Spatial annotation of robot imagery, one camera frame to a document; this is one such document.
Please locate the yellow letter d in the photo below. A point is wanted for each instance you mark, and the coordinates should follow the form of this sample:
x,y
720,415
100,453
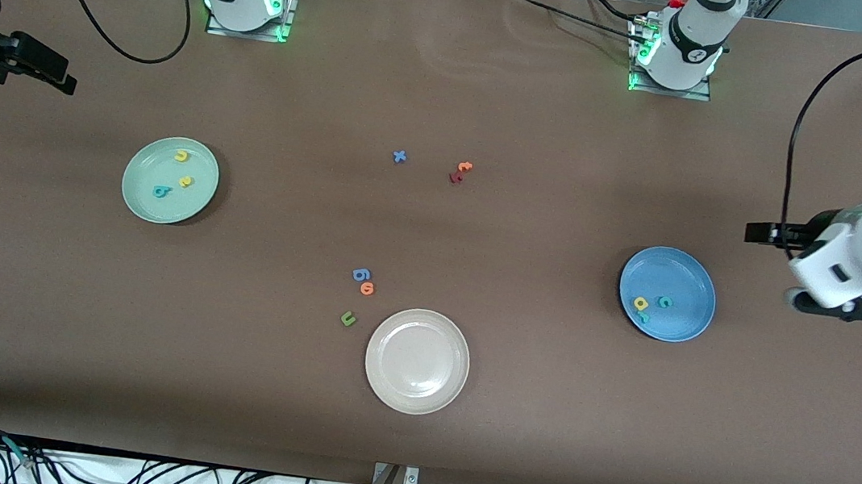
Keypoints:
x,y
645,307

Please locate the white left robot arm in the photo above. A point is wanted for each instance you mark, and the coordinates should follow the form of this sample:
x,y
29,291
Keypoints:
x,y
690,36

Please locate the orange letter t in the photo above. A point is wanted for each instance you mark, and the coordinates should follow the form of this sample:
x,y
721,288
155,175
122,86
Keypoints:
x,y
465,167

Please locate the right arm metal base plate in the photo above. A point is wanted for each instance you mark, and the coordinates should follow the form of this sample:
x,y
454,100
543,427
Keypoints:
x,y
220,30

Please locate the teal letter c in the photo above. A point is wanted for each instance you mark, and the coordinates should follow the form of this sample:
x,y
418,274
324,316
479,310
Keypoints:
x,y
660,301

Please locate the brown table cover sheet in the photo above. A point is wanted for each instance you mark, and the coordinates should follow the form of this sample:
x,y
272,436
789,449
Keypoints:
x,y
541,417

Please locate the orange letter o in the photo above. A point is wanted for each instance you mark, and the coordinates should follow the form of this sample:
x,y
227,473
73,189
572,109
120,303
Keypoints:
x,y
362,289

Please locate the teal letter b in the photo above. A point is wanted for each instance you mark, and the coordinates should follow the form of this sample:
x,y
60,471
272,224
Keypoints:
x,y
158,191

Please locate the beige plate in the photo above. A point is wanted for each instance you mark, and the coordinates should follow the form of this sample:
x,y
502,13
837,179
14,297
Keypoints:
x,y
417,362

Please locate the yellow letter z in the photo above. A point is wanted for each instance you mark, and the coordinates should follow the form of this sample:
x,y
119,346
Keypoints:
x,y
186,182

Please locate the blue number six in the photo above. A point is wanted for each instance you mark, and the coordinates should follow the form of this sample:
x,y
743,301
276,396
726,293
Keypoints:
x,y
357,272

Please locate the yellow letter u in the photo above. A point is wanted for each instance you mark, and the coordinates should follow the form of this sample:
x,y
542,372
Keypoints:
x,y
180,161

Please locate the blue letter x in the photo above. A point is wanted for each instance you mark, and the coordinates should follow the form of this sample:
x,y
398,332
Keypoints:
x,y
399,157

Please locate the dark red letter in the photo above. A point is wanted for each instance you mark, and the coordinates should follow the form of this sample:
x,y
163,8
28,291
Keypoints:
x,y
455,177

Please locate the pale green plate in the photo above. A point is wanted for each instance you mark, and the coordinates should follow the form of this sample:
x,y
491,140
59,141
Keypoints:
x,y
147,206

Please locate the blue plate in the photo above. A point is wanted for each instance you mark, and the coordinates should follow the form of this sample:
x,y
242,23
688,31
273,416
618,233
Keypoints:
x,y
689,292

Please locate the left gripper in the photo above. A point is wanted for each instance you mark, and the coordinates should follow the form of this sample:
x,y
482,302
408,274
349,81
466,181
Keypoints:
x,y
796,234

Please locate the green letter u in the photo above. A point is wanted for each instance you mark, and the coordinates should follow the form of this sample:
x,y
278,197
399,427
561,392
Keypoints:
x,y
343,318

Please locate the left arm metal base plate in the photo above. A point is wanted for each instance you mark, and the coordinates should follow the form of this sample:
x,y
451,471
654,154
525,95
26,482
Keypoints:
x,y
691,95

